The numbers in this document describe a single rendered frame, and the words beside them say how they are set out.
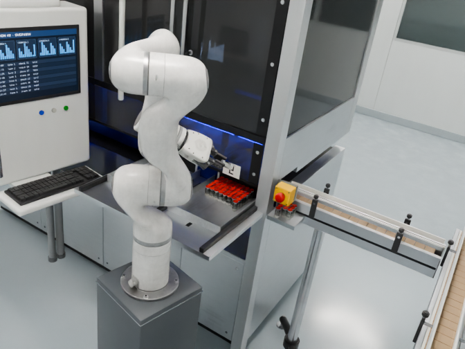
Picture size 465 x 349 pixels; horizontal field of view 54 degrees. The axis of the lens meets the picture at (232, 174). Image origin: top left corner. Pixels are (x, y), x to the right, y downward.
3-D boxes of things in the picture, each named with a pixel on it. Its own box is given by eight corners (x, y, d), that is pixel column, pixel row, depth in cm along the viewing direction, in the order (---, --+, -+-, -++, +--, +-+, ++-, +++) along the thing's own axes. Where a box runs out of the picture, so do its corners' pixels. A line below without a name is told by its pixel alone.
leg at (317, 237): (286, 338, 241) (315, 215, 207) (301, 346, 238) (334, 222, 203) (278, 348, 234) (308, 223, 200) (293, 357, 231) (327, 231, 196)
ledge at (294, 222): (281, 206, 206) (281, 202, 205) (307, 217, 201) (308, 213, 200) (266, 219, 195) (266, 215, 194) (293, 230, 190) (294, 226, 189)
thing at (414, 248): (274, 213, 203) (280, 182, 196) (289, 200, 216) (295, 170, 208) (432, 280, 174) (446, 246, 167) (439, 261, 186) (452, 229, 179)
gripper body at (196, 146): (180, 146, 149) (210, 161, 153) (187, 122, 154) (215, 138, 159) (170, 156, 154) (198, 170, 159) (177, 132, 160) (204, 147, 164)
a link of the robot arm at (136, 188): (171, 247, 139) (177, 178, 128) (108, 246, 136) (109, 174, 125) (171, 225, 149) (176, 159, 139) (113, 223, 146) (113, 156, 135)
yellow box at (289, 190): (279, 194, 195) (283, 179, 192) (295, 200, 192) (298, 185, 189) (272, 201, 189) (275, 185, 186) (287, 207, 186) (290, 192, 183)
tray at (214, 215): (213, 181, 215) (214, 174, 213) (261, 201, 204) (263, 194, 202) (167, 210, 188) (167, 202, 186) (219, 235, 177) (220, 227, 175)
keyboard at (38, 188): (84, 167, 226) (84, 163, 225) (102, 179, 219) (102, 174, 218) (3, 192, 198) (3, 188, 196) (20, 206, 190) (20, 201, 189)
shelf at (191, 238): (149, 158, 232) (150, 154, 231) (270, 210, 202) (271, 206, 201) (74, 192, 195) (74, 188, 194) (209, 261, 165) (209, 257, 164)
